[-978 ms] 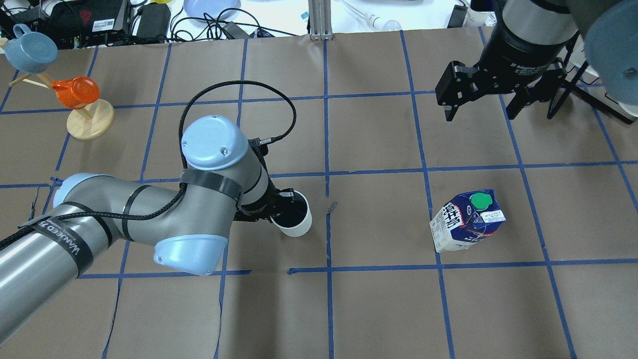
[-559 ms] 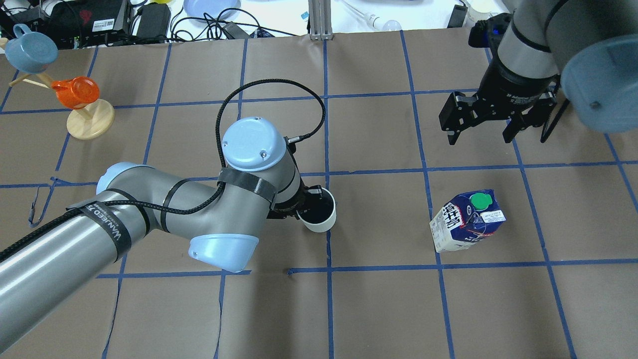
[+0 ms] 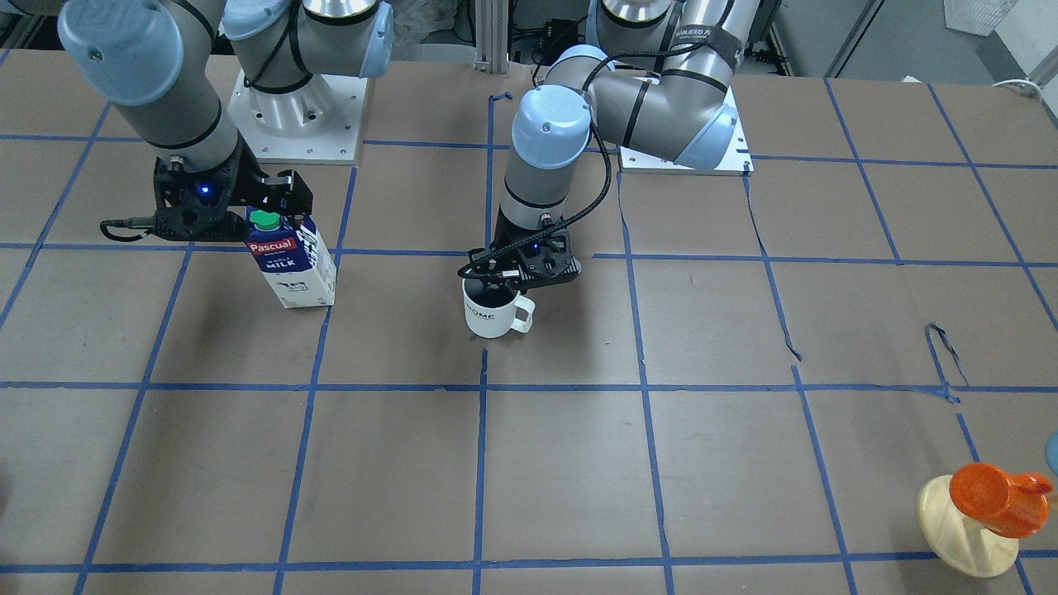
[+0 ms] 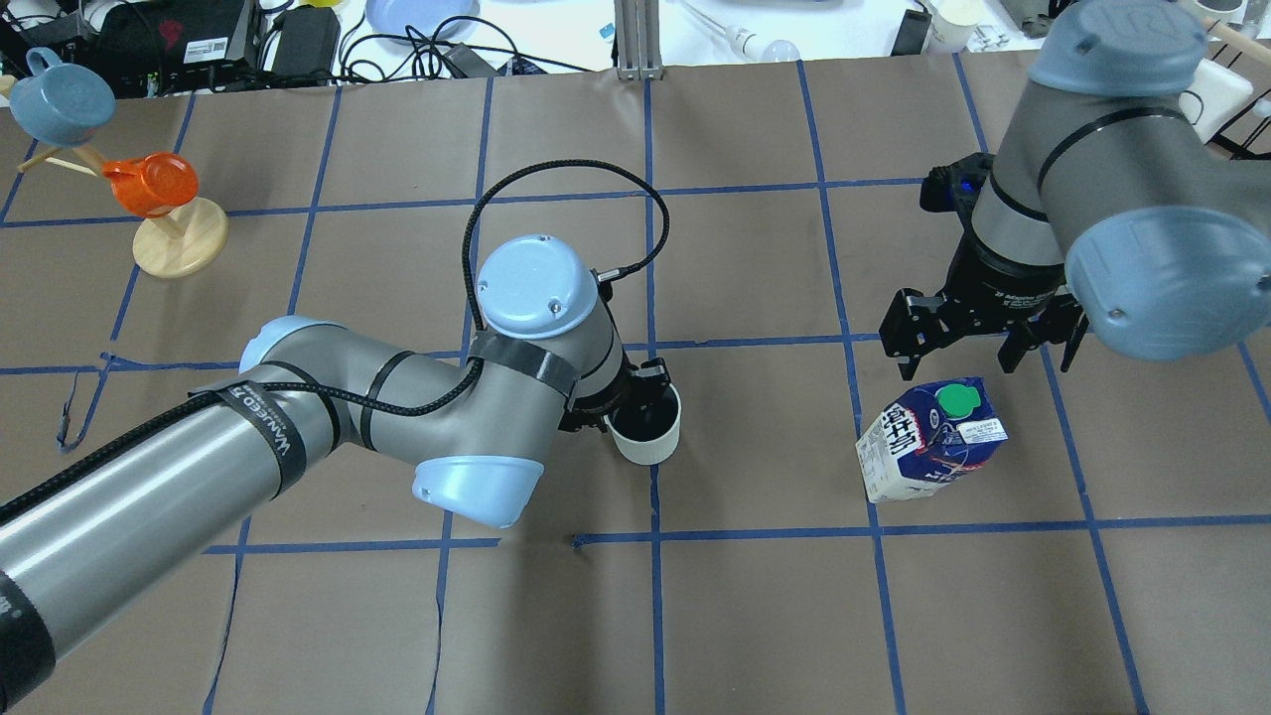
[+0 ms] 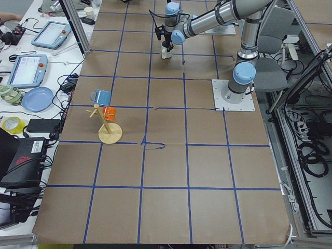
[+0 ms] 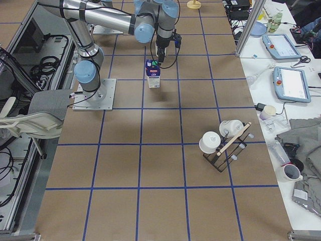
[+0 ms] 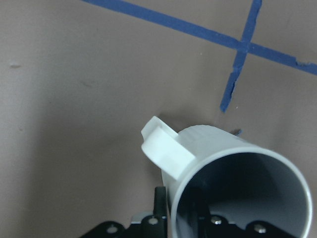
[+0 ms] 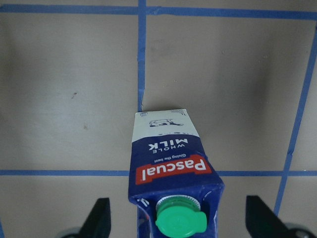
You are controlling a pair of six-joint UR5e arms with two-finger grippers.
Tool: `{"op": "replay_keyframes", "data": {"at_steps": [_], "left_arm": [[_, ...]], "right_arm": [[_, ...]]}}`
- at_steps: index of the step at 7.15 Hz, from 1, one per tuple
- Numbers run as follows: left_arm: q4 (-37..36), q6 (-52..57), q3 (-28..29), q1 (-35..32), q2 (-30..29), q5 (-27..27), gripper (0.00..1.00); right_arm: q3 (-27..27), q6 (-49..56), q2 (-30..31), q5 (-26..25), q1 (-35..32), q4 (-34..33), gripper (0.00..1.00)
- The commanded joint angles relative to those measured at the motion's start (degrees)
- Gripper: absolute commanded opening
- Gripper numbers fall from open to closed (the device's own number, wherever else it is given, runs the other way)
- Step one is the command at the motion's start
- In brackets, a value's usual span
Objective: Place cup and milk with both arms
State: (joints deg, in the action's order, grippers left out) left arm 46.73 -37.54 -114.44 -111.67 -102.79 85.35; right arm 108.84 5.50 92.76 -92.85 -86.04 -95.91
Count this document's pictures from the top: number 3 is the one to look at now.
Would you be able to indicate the black gripper over cup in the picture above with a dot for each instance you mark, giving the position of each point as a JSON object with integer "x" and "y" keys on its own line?
{"x": 506, "y": 245}

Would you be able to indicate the black gripper holding milk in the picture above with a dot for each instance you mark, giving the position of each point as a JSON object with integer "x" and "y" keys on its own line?
{"x": 291, "y": 192}

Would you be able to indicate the white ceramic mug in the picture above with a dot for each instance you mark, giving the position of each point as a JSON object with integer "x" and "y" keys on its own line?
{"x": 491, "y": 310}

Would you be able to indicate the blue white milk carton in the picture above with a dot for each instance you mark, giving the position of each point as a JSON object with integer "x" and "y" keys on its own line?
{"x": 293, "y": 258}

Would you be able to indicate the orange mug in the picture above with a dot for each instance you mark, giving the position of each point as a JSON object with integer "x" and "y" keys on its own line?
{"x": 1011, "y": 506}

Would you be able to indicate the aluminium frame post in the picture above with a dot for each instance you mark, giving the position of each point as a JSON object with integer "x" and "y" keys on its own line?
{"x": 492, "y": 36}

